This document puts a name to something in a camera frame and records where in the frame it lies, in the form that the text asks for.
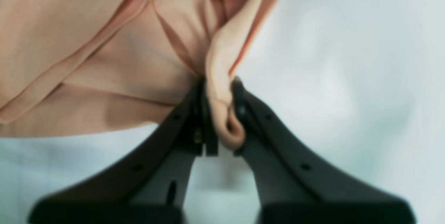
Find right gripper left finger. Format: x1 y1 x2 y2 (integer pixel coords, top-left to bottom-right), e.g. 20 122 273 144
28 78 218 224

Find peach T-shirt with emoji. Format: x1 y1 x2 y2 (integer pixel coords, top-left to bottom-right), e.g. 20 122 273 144
0 0 277 150

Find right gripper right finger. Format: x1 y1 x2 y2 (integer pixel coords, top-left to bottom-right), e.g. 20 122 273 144
232 78 416 224

